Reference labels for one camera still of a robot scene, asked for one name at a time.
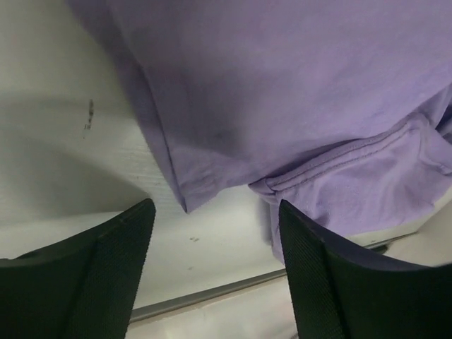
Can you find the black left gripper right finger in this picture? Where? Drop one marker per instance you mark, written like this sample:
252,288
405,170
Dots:
342,290

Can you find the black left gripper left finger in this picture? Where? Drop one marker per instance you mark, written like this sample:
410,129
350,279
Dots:
82,287

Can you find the purple t shirt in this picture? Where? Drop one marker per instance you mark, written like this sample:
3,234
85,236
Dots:
339,107

